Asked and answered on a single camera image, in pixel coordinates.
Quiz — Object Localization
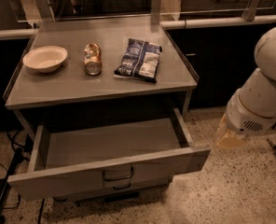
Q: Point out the yellowish translucent gripper finger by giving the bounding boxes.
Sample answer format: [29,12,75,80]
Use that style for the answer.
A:
[214,115,246,149]

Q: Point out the grey drawer cabinet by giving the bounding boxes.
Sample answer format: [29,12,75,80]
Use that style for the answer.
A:
[3,16,200,203]

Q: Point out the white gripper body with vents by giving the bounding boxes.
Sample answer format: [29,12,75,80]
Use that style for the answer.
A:
[225,89,276,135]

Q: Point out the black stand pole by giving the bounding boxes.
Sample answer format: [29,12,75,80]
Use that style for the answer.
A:
[0,148,22,224]

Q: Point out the crushed golden soda can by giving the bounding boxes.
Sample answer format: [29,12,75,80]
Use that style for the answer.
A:
[84,44,103,76]

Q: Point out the white horizontal rail right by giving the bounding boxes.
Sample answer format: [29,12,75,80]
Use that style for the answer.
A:
[160,15,276,30]

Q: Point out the grey top drawer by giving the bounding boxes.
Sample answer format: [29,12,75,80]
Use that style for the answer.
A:
[8,109,211,201]

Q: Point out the grey drawer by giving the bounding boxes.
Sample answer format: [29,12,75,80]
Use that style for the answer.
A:
[53,177,173,203]
[8,109,211,201]

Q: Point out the white horizontal rail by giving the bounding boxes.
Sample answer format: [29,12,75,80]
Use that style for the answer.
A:
[0,29,37,40]
[160,15,276,30]

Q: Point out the white horizontal rail left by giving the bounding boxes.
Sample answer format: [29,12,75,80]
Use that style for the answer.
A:
[0,29,37,40]

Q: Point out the blue chip bag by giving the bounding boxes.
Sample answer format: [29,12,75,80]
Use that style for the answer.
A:
[114,38,162,83]

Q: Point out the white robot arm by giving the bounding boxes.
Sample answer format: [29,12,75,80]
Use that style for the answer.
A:
[214,27,276,149]

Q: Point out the white paper bowl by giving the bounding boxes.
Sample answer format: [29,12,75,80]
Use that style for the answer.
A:
[22,46,68,73]

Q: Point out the grey bottom drawer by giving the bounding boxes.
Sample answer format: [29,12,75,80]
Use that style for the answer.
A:
[53,177,173,203]

